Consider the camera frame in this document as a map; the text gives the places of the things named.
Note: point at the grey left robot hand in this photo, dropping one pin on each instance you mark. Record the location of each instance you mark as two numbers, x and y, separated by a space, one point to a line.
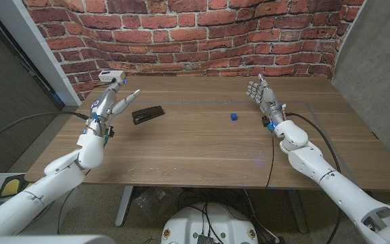
102 105

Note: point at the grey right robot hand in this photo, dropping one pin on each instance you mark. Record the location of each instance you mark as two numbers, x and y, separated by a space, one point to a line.
267 100

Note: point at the black stapler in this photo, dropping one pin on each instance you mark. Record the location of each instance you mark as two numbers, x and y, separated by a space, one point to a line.
147 114

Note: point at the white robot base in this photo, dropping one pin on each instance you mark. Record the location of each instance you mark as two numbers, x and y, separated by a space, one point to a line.
212 223

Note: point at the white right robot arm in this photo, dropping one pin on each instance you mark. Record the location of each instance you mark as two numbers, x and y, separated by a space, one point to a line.
334 183

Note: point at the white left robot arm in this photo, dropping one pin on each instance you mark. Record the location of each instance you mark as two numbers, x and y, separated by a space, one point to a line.
59 179

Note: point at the small blue block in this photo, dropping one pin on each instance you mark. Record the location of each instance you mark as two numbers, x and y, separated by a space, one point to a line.
234 117

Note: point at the white power strip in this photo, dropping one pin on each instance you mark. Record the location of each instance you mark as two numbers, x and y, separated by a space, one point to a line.
110 76

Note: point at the red brick print backdrop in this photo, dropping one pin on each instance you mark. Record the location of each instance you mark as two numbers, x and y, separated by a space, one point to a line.
198 37

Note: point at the white table leg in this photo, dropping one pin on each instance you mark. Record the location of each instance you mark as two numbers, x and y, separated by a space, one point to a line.
124 206

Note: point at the clear plastic bag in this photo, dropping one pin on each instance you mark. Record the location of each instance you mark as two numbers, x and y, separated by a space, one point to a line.
152 201

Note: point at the grey table leg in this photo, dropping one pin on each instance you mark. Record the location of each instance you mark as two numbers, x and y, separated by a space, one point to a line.
297 211

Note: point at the white box with yellow pad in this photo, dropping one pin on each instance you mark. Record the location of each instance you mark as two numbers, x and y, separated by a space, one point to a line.
12 186

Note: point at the white door frame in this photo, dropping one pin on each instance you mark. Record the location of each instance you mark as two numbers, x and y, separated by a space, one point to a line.
36 51

